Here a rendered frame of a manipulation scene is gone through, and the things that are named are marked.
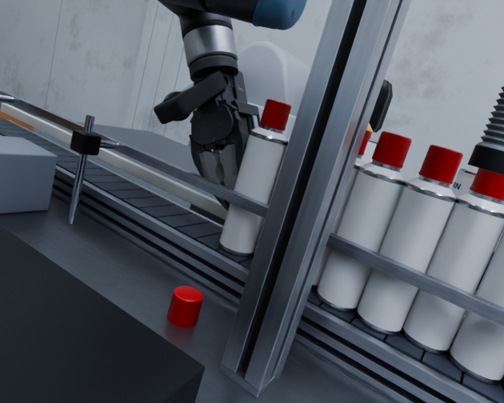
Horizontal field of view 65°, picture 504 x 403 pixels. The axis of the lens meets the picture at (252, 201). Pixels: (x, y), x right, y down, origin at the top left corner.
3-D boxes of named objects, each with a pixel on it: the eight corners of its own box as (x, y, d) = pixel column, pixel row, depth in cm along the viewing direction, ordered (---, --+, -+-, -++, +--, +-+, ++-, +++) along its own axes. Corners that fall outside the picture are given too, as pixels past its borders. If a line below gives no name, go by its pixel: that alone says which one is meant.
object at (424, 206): (401, 323, 47) (471, 156, 42) (399, 342, 42) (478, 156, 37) (358, 304, 49) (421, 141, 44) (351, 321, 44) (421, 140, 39)
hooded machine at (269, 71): (289, 238, 371) (344, 70, 335) (254, 252, 310) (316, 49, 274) (222, 208, 404) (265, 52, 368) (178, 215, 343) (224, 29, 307)
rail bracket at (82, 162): (109, 222, 64) (130, 122, 61) (67, 227, 58) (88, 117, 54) (96, 215, 66) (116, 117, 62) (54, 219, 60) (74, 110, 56)
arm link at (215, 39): (213, 19, 53) (169, 41, 58) (218, 52, 53) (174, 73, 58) (243, 36, 60) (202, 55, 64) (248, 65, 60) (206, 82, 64)
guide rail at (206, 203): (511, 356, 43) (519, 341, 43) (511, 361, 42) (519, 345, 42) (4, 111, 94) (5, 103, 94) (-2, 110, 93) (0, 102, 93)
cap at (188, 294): (202, 319, 45) (210, 293, 44) (186, 331, 42) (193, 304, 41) (178, 306, 46) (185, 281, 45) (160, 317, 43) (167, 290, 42)
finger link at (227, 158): (266, 205, 59) (256, 143, 59) (245, 208, 54) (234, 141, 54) (249, 208, 60) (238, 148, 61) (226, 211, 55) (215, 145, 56)
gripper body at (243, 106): (266, 143, 60) (253, 65, 61) (234, 139, 53) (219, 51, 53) (226, 154, 64) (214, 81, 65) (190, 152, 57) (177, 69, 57)
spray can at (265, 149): (262, 257, 55) (307, 109, 50) (230, 257, 52) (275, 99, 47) (242, 241, 59) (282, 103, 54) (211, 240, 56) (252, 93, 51)
